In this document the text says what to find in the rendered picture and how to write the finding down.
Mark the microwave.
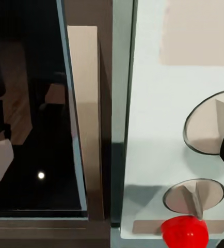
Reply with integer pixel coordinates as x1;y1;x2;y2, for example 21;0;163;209
0;0;224;248

